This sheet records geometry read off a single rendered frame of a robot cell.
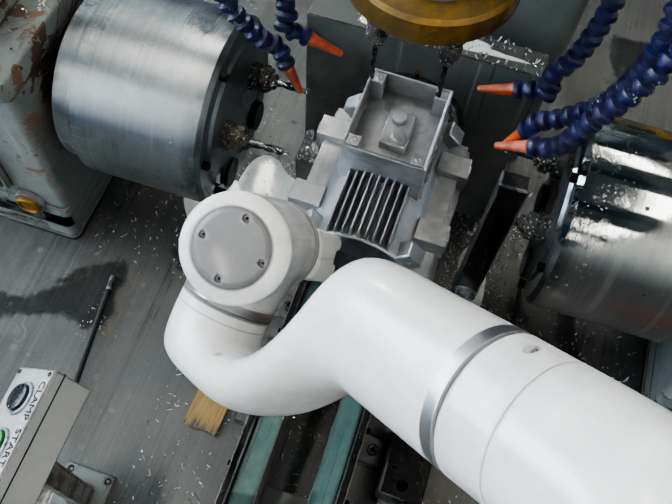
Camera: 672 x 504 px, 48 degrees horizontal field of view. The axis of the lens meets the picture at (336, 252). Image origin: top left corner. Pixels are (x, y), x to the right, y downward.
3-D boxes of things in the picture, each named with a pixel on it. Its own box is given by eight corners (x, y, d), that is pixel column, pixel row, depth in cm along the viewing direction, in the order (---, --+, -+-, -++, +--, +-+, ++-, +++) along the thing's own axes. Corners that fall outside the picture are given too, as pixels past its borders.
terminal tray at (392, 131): (365, 103, 97) (370, 65, 90) (446, 128, 96) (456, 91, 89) (335, 178, 91) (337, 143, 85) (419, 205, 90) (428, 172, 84)
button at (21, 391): (28, 388, 81) (14, 380, 80) (43, 390, 79) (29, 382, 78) (14, 414, 79) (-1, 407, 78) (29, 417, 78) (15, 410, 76)
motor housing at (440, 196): (330, 161, 111) (336, 75, 94) (455, 200, 109) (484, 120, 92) (281, 277, 102) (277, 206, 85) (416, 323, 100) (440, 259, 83)
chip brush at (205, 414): (243, 298, 113) (243, 296, 113) (274, 310, 113) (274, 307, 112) (181, 424, 104) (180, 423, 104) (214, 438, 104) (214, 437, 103)
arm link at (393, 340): (450, 589, 45) (217, 362, 68) (572, 350, 44) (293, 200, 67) (346, 591, 39) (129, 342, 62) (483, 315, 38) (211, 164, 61)
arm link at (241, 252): (286, 317, 67) (331, 222, 67) (254, 338, 54) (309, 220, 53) (203, 275, 68) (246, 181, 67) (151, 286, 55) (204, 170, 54)
